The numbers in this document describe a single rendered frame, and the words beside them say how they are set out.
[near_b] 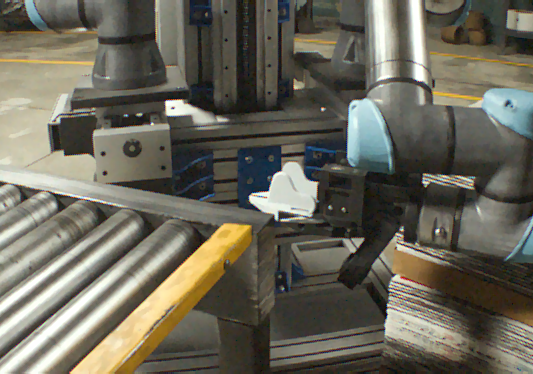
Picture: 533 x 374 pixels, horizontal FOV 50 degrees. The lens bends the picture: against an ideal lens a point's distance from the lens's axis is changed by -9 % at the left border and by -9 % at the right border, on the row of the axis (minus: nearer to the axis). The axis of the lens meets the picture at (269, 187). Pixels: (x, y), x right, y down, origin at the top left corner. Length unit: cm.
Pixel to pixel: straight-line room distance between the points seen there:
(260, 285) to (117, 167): 48
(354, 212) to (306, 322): 84
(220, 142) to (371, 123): 62
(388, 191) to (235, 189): 59
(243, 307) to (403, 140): 25
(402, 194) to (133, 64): 63
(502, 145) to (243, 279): 31
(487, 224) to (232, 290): 29
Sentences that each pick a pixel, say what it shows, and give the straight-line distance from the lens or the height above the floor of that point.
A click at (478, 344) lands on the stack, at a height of 54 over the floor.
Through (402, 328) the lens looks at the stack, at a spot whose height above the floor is 51.
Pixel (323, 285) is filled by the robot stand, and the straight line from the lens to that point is 162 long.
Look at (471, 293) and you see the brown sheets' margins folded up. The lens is 90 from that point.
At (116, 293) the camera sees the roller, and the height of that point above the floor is 79.
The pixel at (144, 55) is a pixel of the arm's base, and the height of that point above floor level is 88.
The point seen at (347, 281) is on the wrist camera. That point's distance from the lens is 76.
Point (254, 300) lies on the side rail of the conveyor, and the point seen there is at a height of 72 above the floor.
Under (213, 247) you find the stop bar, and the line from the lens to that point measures 56.
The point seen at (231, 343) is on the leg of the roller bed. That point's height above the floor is 65.
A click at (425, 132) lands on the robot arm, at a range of 62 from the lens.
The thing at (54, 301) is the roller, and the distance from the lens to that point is 58.
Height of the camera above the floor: 109
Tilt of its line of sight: 23 degrees down
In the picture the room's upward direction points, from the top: straight up
